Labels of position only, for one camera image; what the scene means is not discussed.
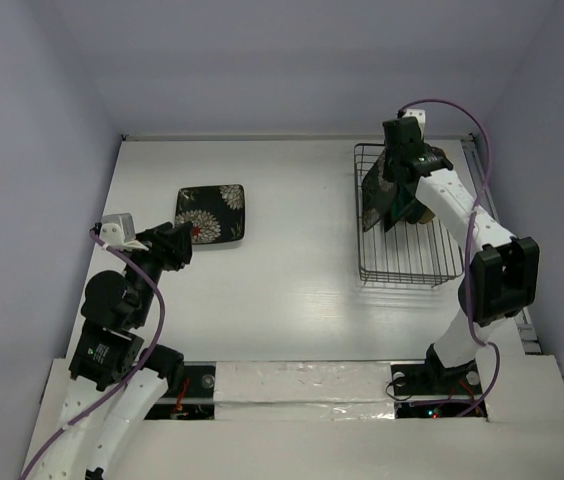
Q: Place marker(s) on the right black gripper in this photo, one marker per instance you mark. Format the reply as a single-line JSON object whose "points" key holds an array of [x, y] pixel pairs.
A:
{"points": [[399, 198]]}

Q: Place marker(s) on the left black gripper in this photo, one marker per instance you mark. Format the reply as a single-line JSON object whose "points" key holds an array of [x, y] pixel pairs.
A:
{"points": [[170, 243]]}

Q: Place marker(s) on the black floral square plate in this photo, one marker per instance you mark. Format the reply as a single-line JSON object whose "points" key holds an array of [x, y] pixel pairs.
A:
{"points": [[217, 213], [378, 194]]}

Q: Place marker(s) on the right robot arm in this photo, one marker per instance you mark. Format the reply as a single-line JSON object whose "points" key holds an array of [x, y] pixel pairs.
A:
{"points": [[441, 190]]}

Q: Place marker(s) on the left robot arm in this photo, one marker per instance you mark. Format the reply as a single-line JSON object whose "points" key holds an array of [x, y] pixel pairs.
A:
{"points": [[118, 369]]}

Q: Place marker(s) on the teal square plate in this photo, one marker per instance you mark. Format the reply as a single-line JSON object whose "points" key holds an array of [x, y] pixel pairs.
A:
{"points": [[404, 207]]}

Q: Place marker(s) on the tan round plate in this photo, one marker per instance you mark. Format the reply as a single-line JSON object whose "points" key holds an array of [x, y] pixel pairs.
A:
{"points": [[427, 215]]}

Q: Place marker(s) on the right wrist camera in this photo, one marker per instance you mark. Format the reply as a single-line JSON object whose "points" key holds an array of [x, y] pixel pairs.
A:
{"points": [[418, 114]]}

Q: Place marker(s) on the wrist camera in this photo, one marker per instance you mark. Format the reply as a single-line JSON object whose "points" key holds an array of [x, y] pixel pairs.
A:
{"points": [[117, 230], [418, 114]]}

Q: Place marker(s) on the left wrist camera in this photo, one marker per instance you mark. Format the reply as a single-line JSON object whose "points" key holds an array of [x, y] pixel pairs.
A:
{"points": [[117, 230]]}

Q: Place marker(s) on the wire dish rack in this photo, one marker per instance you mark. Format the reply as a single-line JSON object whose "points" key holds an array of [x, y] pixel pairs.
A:
{"points": [[408, 254]]}

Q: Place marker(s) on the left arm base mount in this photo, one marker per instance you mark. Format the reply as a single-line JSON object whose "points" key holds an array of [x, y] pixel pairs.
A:
{"points": [[198, 383]]}

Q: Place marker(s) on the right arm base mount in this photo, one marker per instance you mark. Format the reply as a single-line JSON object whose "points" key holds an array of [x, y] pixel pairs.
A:
{"points": [[419, 380]]}

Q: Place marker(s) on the metal rail on right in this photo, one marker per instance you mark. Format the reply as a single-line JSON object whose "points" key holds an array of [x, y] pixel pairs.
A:
{"points": [[501, 269]]}

